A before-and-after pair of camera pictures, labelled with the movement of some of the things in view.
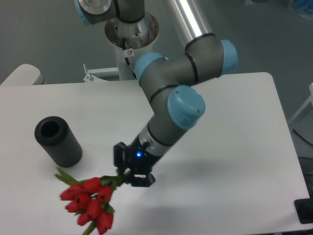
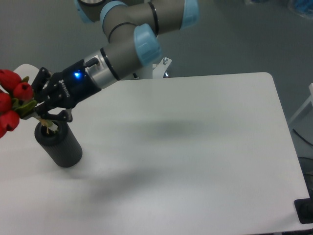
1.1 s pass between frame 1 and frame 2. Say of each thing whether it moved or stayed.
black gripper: moved
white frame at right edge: stayed
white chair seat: stayed
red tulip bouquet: moved
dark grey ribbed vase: stayed
